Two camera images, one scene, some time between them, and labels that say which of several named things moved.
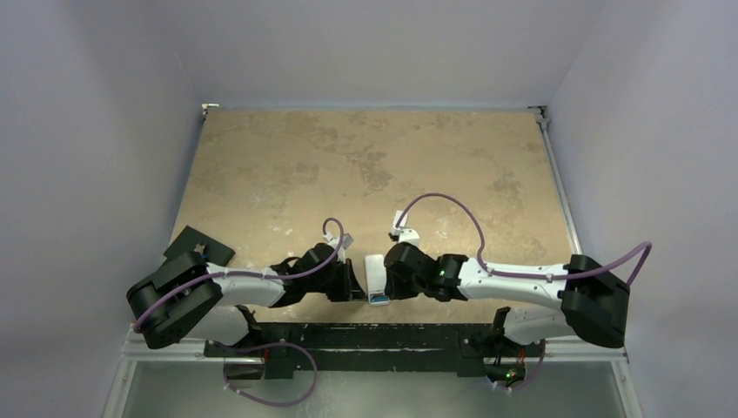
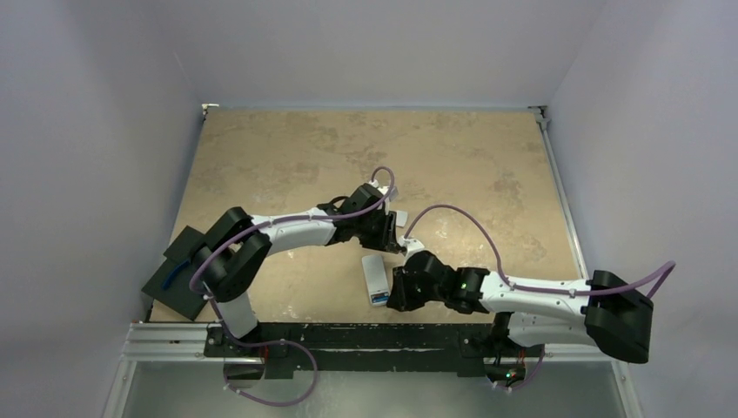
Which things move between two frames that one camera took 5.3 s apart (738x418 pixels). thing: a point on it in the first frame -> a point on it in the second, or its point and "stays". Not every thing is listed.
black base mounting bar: (465, 348) stays
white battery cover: (398, 215) stays
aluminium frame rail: (579, 352) stays
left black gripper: (350, 288) -> (385, 240)
